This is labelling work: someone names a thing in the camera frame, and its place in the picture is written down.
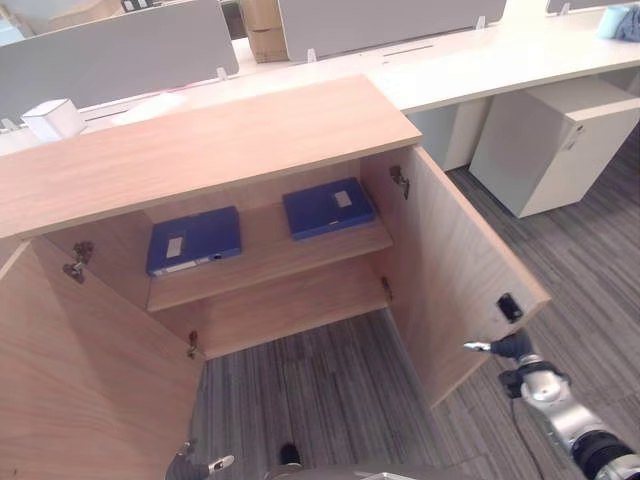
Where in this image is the right wooden cabinet door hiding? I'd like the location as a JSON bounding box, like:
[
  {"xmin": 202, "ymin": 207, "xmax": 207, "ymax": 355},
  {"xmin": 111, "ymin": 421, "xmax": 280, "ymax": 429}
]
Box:
[{"xmin": 402, "ymin": 144, "xmax": 552, "ymax": 409}]

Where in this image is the left wooden cabinet door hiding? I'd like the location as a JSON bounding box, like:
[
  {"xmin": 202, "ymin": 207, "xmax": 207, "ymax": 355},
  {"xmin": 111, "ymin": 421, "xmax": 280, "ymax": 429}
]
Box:
[{"xmin": 0, "ymin": 240, "xmax": 207, "ymax": 480}]

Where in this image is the white pedestal drawer cabinet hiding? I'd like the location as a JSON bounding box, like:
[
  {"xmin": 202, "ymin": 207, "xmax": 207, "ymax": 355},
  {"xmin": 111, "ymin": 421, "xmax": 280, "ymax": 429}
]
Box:
[{"xmin": 468, "ymin": 77, "xmax": 640, "ymax": 219}]

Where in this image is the white square box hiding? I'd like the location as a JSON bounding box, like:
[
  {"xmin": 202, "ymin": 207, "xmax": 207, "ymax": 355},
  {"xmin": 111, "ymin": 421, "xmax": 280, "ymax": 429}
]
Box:
[{"xmin": 21, "ymin": 98, "xmax": 85, "ymax": 142}]

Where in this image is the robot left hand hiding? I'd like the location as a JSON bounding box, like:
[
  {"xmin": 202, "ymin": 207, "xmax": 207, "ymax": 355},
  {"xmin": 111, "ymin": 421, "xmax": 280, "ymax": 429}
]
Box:
[{"xmin": 166, "ymin": 439, "xmax": 236, "ymax": 480}]

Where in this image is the blue folder with white label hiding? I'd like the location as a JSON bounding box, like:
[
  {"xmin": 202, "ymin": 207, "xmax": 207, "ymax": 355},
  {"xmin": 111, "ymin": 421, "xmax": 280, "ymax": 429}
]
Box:
[{"xmin": 281, "ymin": 176, "xmax": 378, "ymax": 242}]

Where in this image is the light wood office cabinet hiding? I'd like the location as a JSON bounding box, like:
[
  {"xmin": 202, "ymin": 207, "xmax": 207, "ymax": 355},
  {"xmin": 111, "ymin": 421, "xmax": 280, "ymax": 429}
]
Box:
[{"xmin": 0, "ymin": 73, "xmax": 424, "ymax": 361}]

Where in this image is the white office desk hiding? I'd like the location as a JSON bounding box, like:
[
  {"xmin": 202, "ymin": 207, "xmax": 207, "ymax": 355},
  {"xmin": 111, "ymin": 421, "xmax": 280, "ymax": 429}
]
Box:
[{"xmin": 0, "ymin": 5, "xmax": 640, "ymax": 174}]

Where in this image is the robot dark foot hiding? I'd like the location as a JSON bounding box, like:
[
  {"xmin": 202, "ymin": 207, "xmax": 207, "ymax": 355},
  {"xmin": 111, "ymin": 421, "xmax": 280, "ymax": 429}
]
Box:
[{"xmin": 278, "ymin": 442, "xmax": 303, "ymax": 467}]

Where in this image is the black door latch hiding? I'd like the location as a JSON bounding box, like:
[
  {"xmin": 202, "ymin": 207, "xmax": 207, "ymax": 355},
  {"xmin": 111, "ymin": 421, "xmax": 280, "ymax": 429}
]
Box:
[{"xmin": 495, "ymin": 293, "xmax": 524, "ymax": 323}]

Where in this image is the brown cardboard box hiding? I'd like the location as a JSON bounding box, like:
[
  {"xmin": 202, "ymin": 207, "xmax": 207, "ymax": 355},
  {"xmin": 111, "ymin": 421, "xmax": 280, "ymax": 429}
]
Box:
[{"xmin": 241, "ymin": 0, "xmax": 290, "ymax": 65}]

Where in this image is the wooden cabinet door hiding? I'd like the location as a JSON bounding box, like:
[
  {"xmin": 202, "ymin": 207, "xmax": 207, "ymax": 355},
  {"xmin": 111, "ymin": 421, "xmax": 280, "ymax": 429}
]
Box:
[
  {"xmin": 402, "ymin": 144, "xmax": 552, "ymax": 409},
  {"xmin": 0, "ymin": 240, "xmax": 207, "ymax": 480}
]

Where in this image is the wide grey desk divider panel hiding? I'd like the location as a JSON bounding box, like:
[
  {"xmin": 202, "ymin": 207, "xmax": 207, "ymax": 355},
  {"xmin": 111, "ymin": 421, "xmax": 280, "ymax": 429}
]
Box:
[{"xmin": 0, "ymin": 0, "xmax": 242, "ymax": 122}]

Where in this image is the blue folder with spine label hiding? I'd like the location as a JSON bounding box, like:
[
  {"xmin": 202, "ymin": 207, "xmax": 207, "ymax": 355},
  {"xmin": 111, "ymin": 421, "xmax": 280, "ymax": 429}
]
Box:
[{"xmin": 145, "ymin": 205, "xmax": 244, "ymax": 278}]

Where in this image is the blue cloth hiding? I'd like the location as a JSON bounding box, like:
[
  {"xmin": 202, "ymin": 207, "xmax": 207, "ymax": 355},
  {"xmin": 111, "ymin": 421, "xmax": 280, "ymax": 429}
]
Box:
[{"xmin": 611, "ymin": 6, "xmax": 640, "ymax": 45}]

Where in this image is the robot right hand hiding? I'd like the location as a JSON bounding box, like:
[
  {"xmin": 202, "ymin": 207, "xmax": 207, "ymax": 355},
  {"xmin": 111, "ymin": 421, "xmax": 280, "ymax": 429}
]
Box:
[{"xmin": 463, "ymin": 330, "xmax": 535, "ymax": 362}]

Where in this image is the light blue container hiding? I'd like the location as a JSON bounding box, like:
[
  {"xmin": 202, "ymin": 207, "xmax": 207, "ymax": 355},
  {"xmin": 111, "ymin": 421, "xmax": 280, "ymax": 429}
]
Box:
[{"xmin": 596, "ymin": 5, "xmax": 626, "ymax": 41}]

